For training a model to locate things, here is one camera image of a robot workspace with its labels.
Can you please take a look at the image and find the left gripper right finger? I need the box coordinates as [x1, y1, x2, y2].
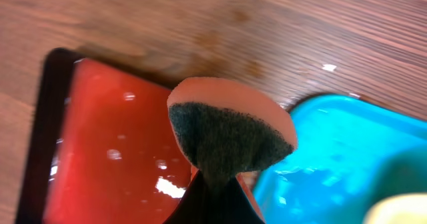
[213, 177, 265, 224]

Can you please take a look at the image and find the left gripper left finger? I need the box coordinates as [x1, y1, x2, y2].
[163, 171, 211, 224]

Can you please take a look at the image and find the pink and black sponge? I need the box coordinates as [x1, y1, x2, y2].
[167, 77, 298, 187]

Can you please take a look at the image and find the yellow-green plate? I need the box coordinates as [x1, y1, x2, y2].
[363, 193, 427, 224]

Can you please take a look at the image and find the teal plastic tray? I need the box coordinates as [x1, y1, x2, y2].
[254, 95, 426, 224]

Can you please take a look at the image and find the red black-rimmed tray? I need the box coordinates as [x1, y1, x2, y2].
[15, 48, 191, 223]

